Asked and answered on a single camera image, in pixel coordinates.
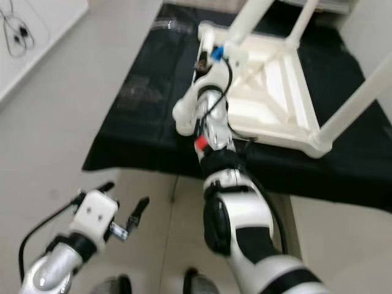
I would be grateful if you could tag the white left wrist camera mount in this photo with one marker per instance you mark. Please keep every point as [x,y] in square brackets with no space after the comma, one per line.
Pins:
[95,213]

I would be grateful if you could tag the white plastic children table top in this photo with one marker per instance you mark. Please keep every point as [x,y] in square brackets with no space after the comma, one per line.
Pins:
[275,104]

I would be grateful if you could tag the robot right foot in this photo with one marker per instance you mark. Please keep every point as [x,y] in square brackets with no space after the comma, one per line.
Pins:
[201,283]

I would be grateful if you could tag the patterned beige cloth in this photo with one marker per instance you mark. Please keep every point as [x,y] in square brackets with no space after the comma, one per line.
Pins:
[196,5]

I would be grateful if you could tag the black tablecloth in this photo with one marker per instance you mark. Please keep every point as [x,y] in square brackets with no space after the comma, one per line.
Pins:
[135,141]

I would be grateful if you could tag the clear plastic film scrap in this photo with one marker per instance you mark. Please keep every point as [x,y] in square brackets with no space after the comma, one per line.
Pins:
[174,24]

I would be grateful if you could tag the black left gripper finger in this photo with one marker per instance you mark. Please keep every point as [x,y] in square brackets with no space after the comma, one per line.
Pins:
[97,190]
[141,214]

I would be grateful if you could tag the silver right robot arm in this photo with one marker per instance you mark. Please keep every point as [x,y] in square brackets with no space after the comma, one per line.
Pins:
[251,226]

